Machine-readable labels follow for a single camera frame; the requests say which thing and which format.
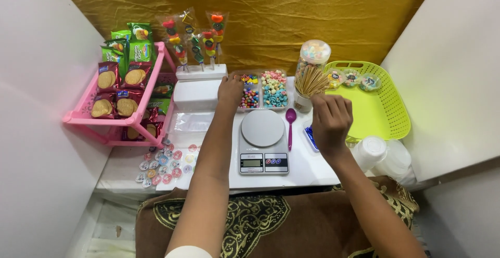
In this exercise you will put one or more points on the person's left hand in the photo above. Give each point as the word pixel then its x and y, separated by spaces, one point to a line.
pixel 230 92

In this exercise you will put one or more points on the person's right hand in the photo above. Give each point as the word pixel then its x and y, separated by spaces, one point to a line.
pixel 334 123

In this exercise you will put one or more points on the person's left fingers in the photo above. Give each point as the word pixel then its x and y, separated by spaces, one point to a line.
pixel 231 79

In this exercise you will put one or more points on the white foam skewer stand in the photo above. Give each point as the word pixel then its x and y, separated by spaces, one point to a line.
pixel 201 72

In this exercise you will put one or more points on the wrapped candy skewer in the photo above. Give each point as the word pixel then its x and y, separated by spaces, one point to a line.
pixel 209 47
pixel 174 41
pixel 217 27
pixel 193 39

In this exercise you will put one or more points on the white rectangular box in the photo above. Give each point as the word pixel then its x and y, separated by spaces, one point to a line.
pixel 195 94

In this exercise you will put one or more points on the clear divided candy tray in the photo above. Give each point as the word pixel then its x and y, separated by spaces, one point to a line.
pixel 273 90

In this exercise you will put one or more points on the stack of clear plastic bags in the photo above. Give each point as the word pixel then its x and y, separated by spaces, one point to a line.
pixel 191 122

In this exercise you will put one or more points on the purple plastic spoon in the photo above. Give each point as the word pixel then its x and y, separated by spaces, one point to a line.
pixel 290 119

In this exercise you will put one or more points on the white digital kitchen scale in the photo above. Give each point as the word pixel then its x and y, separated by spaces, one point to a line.
pixel 262 144

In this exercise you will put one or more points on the cup of wooden skewers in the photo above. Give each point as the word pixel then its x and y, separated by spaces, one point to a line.
pixel 308 82

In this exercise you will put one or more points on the gold fabric backdrop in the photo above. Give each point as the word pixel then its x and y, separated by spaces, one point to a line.
pixel 273 12

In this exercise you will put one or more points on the clear marshmallow jar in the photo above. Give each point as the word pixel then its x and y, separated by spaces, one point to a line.
pixel 314 53

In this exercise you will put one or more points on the small tray of blue ties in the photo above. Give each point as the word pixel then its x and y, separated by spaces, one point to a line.
pixel 310 135

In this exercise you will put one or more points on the small clear candy cup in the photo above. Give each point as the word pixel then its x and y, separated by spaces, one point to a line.
pixel 350 78
pixel 369 83
pixel 335 80

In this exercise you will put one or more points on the spread of round stickers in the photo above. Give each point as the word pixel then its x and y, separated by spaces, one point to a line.
pixel 164 164

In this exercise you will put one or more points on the pink rack of snack packets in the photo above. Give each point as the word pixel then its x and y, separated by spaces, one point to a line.
pixel 121 90

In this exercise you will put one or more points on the lime green plastic basket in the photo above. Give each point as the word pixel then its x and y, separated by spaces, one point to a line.
pixel 375 109

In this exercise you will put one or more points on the brown gold-patterned garment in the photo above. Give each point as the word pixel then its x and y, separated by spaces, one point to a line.
pixel 281 223

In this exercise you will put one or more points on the stack of white plastic cups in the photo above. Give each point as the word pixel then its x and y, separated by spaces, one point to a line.
pixel 381 158

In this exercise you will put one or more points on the white sleeve cuff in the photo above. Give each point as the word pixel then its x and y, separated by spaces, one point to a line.
pixel 189 252

